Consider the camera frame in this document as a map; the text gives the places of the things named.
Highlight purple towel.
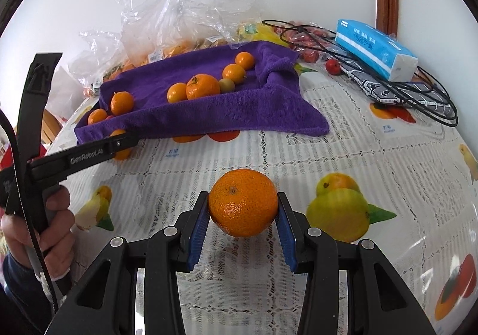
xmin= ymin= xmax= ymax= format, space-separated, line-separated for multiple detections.
xmin=74 ymin=41 xmax=330 ymax=145

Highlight person's left hand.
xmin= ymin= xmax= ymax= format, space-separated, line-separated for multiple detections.
xmin=0 ymin=186 xmax=77 ymax=280

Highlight person's left forearm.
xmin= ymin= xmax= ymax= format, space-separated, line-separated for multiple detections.
xmin=0 ymin=253 xmax=56 ymax=332

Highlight large mandarin orange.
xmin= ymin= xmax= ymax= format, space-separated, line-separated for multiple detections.
xmin=186 ymin=74 xmax=221 ymax=101
xmin=208 ymin=168 xmax=279 ymax=238

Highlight fruit print lace tablecloth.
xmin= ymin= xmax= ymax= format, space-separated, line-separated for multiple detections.
xmin=37 ymin=59 xmax=478 ymax=335

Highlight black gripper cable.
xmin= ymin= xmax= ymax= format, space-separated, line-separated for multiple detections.
xmin=0 ymin=109 xmax=60 ymax=319

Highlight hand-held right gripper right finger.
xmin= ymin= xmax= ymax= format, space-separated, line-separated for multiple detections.
xmin=276 ymin=192 xmax=437 ymax=335

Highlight pile of bagged oranges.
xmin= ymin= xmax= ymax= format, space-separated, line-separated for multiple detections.
xmin=101 ymin=38 xmax=228 ymax=82

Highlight pile of small red fruits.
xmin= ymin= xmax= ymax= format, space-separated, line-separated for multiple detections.
xmin=276 ymin=21 xmax=337 ymax=64

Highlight blue tissue pack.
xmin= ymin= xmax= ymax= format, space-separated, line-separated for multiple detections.
xmin=334 ymin=19 xmax=419 ymax=82

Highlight grey patterned pouch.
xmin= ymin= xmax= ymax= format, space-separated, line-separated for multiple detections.
xmin=341 ymin=62 xmax=454 ymax=112

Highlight small orange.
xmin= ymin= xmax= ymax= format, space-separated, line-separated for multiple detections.
xmin=235 ymin=52 xmax=255 ymax=70
xmin=110 ymin=129 xmax=132 ymax=161
xmin=223 ymin=64 xmax=247 ymax=82
xmin=88 ymin=108 xmax=109 ymax=125
xmin=167 ymin=82 xmax=188 ymax=103
xmin=111 ymin=91 xmax=135 ymax=116

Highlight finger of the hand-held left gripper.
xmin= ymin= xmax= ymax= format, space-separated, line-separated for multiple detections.
xmin=106 ymin=133 xmax=141 ymax=153

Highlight large clear plastic bag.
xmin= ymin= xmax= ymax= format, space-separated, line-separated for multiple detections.
xmin=117 ymin=0 xmax=269 ymax=61

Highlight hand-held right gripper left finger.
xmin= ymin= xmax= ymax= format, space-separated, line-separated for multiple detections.
xmin=45 ymin=191 xmax=212 ymax=335

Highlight yellow fruits in plastic bag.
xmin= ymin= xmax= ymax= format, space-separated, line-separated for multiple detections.
xmin=239 ymin=21 xmax=289 ymax=45

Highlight black tangled cable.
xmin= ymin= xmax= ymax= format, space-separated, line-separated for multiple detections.
xmin=261 ymin=19 xmax=459 ymax=127

